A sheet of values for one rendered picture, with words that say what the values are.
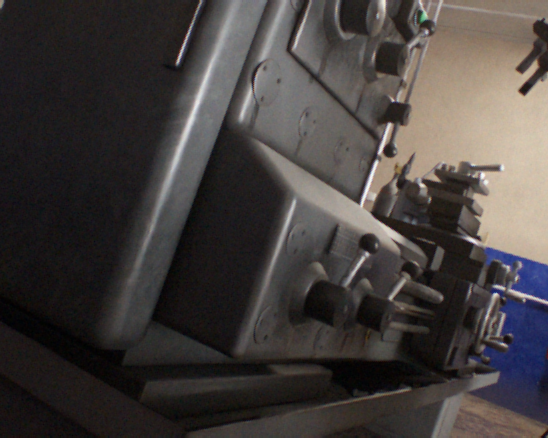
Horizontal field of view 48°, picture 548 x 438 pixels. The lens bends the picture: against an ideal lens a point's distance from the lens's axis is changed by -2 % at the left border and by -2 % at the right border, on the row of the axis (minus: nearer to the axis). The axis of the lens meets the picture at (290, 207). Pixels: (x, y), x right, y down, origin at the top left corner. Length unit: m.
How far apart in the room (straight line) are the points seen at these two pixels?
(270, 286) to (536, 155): 5.57
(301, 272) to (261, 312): 0.10
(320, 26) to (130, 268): 0.48
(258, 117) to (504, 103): 5.65
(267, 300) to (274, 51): 0.36
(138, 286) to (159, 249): 0.05
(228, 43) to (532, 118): 5.67
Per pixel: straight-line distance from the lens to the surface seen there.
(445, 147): 6.45
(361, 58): 1.17
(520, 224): 6.15
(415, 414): 3.16
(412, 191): 2.52
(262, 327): 0.84
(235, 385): 1.11
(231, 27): 0.85
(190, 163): 0.83
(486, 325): 2.13
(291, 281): 0.87
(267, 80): 0.93
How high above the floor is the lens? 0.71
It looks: 4 degrees up
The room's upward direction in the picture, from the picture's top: 19 degrees clockwise
